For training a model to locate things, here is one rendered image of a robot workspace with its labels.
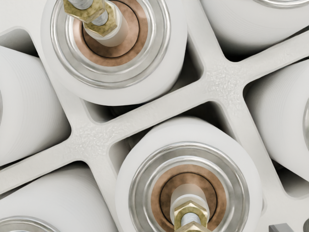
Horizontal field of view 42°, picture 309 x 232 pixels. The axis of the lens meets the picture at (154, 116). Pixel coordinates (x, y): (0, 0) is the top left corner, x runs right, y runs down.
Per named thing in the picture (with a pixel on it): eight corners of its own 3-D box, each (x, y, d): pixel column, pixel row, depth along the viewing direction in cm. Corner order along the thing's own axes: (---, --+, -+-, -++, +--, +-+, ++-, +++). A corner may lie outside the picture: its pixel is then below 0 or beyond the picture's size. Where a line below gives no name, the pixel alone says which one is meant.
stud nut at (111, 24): (96, 42, 22) (93, 40, 21) (78, 17, 22) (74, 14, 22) (125, 21, 22) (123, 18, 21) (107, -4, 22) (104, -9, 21)
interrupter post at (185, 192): (211, 212, 26) (216, 229, 22) (175, 223, 26) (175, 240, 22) (201, 176, 26) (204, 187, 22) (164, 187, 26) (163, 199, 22)
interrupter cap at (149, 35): (98, 113, 26) (96, 113, 25) (29, 17, 26) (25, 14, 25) (195, 43, 25) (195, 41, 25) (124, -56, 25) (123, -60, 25)
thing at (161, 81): (128, 121, 44) (94, 136, 26) (76, 49, 44) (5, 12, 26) (201, 69, 43) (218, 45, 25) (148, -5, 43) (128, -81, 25)
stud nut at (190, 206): (214, 213, 22) (215, 217, 21) (197, 240, 22) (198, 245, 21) (182, 194, 22) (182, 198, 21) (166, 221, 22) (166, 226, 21)
